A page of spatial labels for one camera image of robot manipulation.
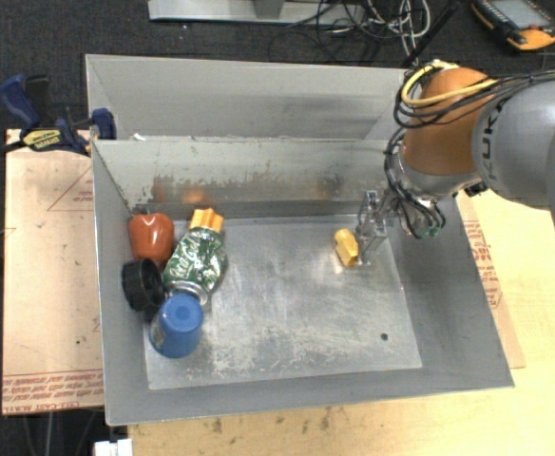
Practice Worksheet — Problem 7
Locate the black round cap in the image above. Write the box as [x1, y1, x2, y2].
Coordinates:
[120, 256, 166, 313]

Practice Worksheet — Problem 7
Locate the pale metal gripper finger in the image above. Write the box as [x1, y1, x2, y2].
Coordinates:
[356, 189, 382, 238]
[359, 224, 389, 267]

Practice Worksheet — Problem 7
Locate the grey metal bin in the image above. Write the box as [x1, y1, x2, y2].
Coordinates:
[85, 53, 516, 428]

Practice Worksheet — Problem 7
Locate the small yellow block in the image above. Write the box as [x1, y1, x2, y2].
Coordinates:
[334, 227, 360, 268]

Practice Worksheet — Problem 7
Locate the blue plastic cup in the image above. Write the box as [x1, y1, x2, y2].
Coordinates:
[148, 291, 205, 360]

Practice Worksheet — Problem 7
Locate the brown cardboard board, red print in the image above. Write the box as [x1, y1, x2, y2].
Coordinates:
[1, 128, 527, 417]

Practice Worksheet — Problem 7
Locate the yellow star-shaped block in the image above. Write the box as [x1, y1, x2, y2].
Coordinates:
[188, 207, 225, 234]

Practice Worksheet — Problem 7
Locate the crushed green drink can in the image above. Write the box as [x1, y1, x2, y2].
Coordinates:
[162, 225, 229, 311]

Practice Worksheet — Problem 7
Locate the red-orange toy pepper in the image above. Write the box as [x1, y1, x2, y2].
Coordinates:
[127, 212, 176, 263]

